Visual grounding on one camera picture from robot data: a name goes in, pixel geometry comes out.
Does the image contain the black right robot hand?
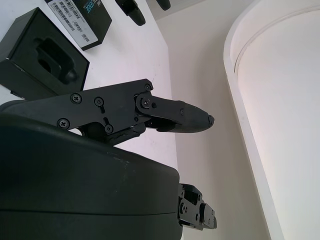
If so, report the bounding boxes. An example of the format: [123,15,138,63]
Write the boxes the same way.
[0,78,218,240]

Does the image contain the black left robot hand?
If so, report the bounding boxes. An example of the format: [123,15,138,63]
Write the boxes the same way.
[114,0,172,26]

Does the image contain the black RealSense box lid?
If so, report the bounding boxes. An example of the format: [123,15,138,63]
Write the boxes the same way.
[44,0,113,52]

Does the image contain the black box base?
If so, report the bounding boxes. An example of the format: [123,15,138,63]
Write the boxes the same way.
[0,6,90,100]

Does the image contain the white rounded column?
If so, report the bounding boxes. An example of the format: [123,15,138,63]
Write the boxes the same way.
[223,8,320,240]

